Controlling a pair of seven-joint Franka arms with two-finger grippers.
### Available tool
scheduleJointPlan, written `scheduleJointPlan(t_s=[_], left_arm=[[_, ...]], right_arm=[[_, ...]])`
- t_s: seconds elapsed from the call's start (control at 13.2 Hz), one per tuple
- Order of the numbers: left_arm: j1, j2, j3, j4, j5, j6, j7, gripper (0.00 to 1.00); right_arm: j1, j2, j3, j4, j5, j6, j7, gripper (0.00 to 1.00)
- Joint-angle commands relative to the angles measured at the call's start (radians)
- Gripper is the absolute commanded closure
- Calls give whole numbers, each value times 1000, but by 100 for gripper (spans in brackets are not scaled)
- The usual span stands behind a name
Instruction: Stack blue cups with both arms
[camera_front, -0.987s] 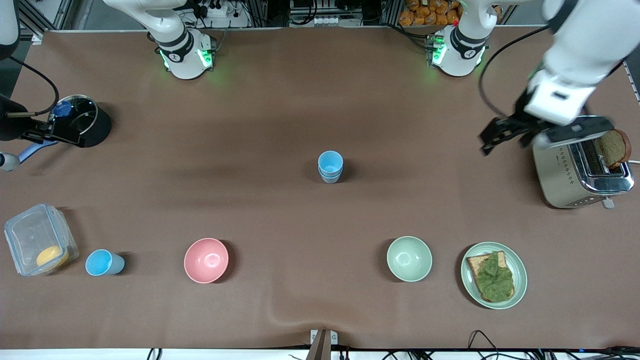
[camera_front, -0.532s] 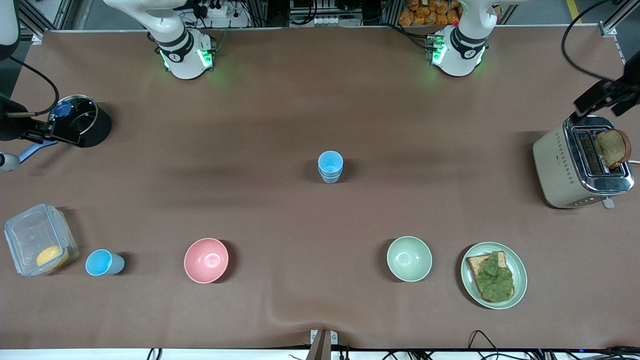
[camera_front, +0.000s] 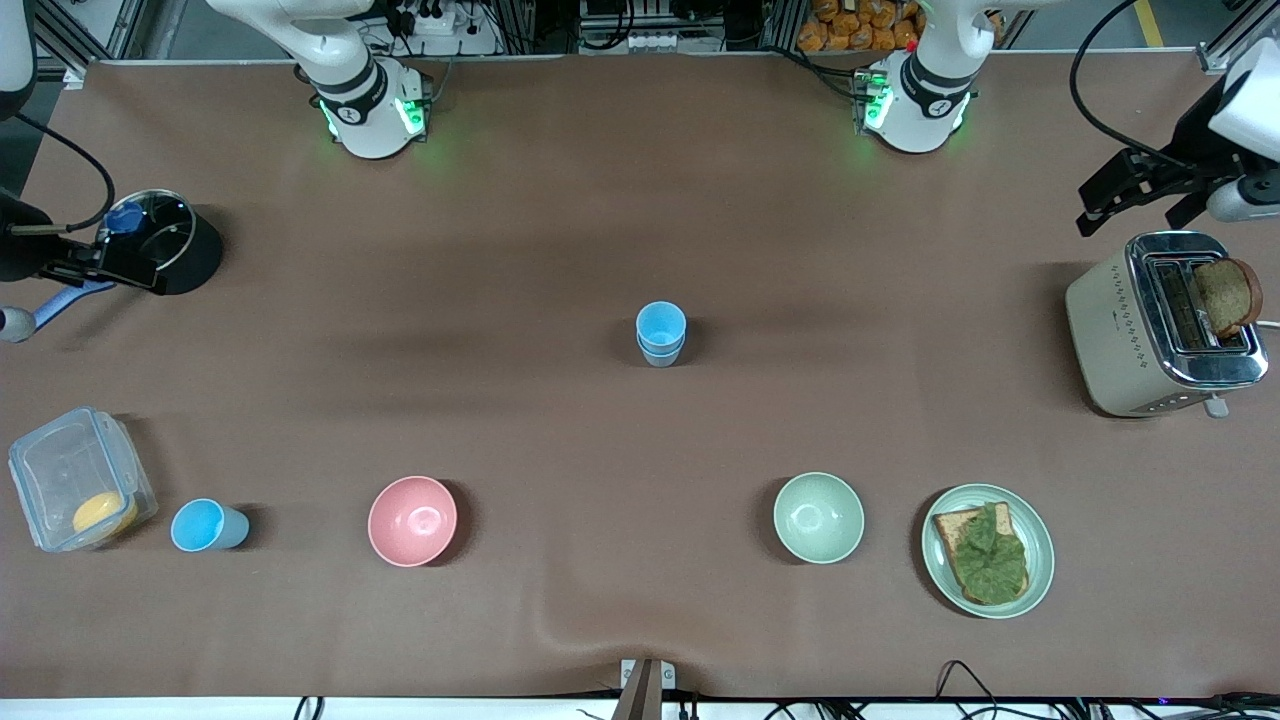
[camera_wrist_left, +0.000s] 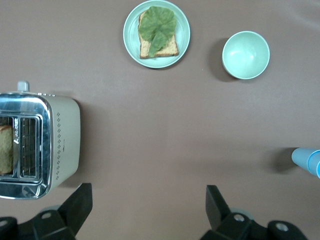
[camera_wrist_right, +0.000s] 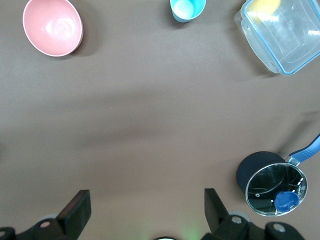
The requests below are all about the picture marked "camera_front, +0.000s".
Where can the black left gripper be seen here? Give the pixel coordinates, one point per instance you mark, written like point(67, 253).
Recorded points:
point(1197, 137)

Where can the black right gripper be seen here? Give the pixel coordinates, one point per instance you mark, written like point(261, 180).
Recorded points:
point(18, 250)

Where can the blue plastic cup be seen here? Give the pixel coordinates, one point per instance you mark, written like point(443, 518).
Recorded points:
point(197, 525)
point(660, 322)

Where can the blue cup holding white paper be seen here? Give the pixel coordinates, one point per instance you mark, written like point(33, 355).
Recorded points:
point(661, 359)

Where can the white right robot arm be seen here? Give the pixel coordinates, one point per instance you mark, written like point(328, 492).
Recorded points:
point(365, 110)

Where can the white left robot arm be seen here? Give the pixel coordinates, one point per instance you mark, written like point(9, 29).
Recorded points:
point(925, 110)

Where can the glass lid with blue knob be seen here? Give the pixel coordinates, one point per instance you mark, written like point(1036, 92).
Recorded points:
point(127, 215)

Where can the black cooking pot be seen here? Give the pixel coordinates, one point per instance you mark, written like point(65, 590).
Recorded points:
point(195, 255)

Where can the brown bread slice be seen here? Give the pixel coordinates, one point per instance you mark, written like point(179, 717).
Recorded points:
point(1225, 300)

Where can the cream and chrome toaster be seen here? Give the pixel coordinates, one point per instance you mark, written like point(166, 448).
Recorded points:
point(1110, 340)

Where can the clear plastic lidded container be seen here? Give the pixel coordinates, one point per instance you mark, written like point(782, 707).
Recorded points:
point(60, 470)

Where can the yellow round food item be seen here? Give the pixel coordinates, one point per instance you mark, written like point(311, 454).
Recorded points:
point(100, 512)

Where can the bag of orange buns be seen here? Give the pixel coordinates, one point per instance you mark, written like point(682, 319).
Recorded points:
point(850, 25)

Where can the pale green plate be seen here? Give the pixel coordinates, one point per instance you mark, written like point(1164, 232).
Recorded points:
point(1040, 545)

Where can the pink bowl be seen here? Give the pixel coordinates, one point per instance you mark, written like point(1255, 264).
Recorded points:
point(412, 520)

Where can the white power strip with plugs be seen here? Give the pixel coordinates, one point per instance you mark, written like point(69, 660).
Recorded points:
point(435, 20)

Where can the toast slice under lettuce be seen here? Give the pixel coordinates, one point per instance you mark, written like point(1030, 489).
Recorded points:
point(950, 525)

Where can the green lettuce leaf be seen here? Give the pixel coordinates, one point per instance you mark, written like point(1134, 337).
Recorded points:
point(990, 560)

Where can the pale green bowl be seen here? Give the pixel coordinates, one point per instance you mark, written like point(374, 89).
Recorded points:
point(818, 518)

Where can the brown table cloth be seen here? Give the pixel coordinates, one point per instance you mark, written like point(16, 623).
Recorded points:
point(640, 200)

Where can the small white power strip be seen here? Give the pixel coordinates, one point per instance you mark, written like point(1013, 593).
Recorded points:
point(648, 42)

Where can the aluminium frame rail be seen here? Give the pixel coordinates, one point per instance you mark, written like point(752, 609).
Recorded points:
point(1215, 58)
point(130, 25)

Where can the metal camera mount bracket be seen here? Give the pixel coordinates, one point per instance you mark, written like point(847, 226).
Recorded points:
point(645, 690)

